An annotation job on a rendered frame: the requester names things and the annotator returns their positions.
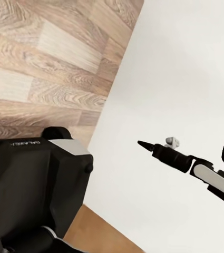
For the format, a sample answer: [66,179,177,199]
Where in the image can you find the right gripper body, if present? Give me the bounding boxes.
[151,144,182,169]

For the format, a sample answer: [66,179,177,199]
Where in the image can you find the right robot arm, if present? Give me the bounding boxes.
[138,137,224,201]

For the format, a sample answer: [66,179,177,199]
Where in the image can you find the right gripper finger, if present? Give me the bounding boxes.
[138,141,158,154]

